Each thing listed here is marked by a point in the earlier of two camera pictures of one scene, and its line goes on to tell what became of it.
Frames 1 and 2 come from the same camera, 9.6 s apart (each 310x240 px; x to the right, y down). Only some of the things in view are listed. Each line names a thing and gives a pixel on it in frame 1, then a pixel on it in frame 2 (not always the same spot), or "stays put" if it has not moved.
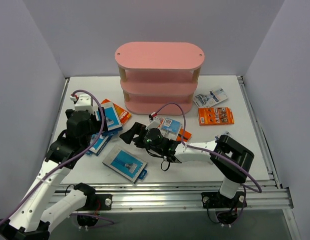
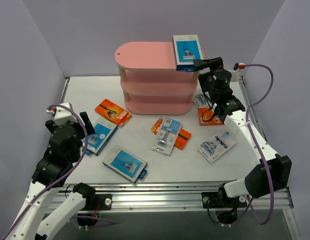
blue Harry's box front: (125, 163) stays put
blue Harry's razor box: (113, 121) to (187, 48)
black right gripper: (138, 139) to (205, 77)
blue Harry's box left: (100, 144) stays put
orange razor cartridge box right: (215, 115) stays put
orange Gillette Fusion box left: (123, 115) stays put
